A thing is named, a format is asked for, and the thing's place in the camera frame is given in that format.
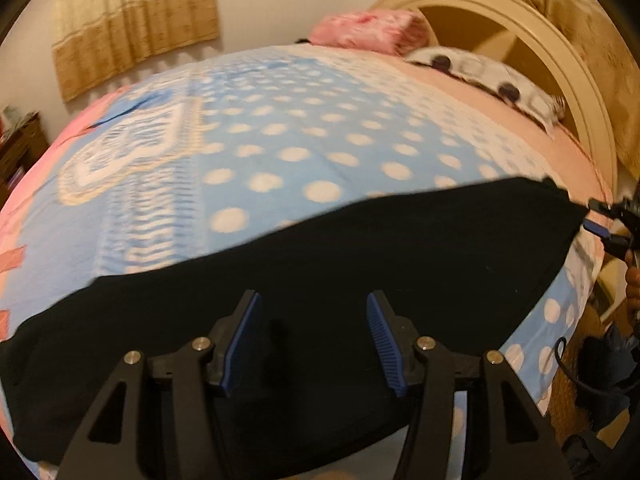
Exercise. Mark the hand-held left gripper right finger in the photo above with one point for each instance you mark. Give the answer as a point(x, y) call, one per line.
point(385, 340)

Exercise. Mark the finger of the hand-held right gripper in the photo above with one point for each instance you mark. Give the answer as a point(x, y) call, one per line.
point(596, 229)
point(602, 207)

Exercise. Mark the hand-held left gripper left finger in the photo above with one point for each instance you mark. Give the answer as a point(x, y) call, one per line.
point(242, 340)

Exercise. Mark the black pants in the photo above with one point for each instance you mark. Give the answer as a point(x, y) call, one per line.
point(350, 245)

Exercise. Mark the person's right hand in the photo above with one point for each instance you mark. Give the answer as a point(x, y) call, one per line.
point(634, 282)

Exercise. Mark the person's leg in jeans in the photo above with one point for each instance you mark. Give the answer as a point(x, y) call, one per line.
point(612, 365)

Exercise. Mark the cream arched headboard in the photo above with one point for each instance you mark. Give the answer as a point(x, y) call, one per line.
point(550, 45)

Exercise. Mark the white patterned pillow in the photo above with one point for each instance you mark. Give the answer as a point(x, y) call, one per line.
point(480, 72)

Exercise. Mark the beige curtain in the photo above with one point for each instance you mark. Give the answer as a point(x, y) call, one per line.
point(590, 25)
point(135, 15)

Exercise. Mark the blue printed bed blanket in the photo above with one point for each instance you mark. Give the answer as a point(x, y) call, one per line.
point(300, 110)

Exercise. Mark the dark wooden dresser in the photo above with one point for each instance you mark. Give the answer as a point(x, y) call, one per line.
point(20, 152)

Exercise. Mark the pink pillow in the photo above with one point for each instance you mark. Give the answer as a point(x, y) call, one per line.
point(365, 29)

